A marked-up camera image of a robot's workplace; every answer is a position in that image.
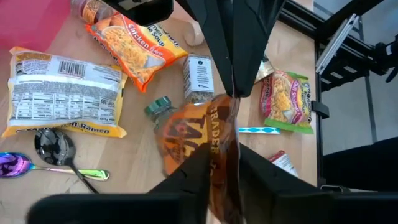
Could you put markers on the orange chicken ramen packet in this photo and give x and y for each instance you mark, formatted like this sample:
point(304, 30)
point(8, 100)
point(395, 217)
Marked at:
point(136, 49)

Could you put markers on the red white ramen packet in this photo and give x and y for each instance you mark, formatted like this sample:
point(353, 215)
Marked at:
point(284, 163)

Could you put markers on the yellow white ramen packet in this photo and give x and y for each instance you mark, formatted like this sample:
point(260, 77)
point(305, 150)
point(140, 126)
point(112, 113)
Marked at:
point(65, 93)

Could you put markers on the green-lid spice jar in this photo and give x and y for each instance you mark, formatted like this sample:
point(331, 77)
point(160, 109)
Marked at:
point(158, 107)

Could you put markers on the brown orange snack packet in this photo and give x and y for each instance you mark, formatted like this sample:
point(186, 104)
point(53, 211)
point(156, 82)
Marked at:
point(192, 130)

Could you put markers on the green chili ramen packet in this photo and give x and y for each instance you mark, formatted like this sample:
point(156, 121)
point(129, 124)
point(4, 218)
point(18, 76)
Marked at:
point(286, 99)

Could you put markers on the red plastic tray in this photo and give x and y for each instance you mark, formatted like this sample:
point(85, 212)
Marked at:
point(31, 21)

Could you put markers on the translucent peach bowl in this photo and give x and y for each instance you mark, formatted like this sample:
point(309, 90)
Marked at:
point(93, 11)

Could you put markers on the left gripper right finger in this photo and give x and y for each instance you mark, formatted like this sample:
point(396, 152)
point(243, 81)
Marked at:
point(267, 180)

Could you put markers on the purple iridescent spoon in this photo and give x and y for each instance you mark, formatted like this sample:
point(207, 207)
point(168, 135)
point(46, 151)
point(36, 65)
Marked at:
point(14, 164)

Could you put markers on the purple yellow small spoon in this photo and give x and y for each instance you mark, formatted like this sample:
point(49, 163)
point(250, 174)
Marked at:
point(54, 146)

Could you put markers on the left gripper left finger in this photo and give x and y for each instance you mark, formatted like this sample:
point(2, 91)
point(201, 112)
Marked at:
point(186, 186)

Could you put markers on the white-lid spice jar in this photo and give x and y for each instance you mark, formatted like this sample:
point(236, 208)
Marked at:
point(199, 77)

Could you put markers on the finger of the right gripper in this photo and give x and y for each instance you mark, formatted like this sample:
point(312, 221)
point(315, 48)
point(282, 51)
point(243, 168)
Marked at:
point(255, 37)
point(214, 46)

